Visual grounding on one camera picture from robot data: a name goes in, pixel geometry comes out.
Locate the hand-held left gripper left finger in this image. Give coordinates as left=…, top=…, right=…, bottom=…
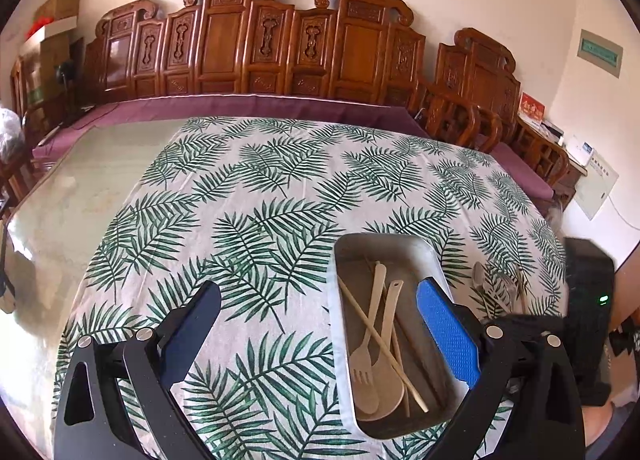
left=52, top=280, right=221, bottom=460

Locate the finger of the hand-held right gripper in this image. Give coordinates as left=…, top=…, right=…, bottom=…
left=500, top=313, right=568, bottom=338

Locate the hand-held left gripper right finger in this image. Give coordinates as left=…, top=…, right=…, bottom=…
left=415, top=276, right=587, bottom=460

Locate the wooden chopstick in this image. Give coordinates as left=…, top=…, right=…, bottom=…
left=338, top=275, right=431, bottom=413
left=390, top=325, right=412, bottom=417

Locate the grey metal tray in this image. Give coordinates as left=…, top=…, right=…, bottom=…
left=330, top=233, right=474, bottom=441

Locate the beige wooden spoon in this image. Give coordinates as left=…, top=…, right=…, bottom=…
left=357, top=279, right=406, bottom=416

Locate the beige wooden fork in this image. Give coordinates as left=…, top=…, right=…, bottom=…
left=348, top=261, right=389, bottom=386

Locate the person's right hand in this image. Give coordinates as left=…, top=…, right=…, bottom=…
left=583, top=402, right=622, bottom=447

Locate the green leaf print tablecloth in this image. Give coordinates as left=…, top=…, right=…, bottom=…
left=55, top=116, right=569, bottom=460

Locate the purple armchair cushion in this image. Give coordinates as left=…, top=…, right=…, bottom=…
left=489, top=142, right=557, bottom=202

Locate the white desk phone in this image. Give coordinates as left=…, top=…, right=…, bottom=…
left=564, top=135, right=596, bottom=166

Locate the dark wooden chair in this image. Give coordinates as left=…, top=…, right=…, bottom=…
left=0, top=154, right=42, bottom=222

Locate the purple sofa cushion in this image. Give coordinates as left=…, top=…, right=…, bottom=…
left=32, top=94, right=432, bottom=162

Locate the carved wooden armchair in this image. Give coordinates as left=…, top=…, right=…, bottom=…
left=409, top=27, right=571, bottom=202

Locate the white plastic bag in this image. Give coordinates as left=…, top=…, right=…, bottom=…
left=0, top=107, right=29, bottom=164

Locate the carved wooden sofa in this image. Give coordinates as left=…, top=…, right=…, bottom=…
left=30, top=0, right=432, bottom=162

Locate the large brown cardboard box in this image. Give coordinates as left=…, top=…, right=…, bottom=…
left=19, top=35, right=84, bottom=107

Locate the white and red box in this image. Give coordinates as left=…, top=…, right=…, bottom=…
left=22, top=15, right=79, bottom=49

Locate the white wall panel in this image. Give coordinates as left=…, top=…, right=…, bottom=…
left=575, top=152, right=621, bottom=221

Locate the grey wall panel box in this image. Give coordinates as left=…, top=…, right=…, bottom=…
left=575, top=28, right=624, bottom=80

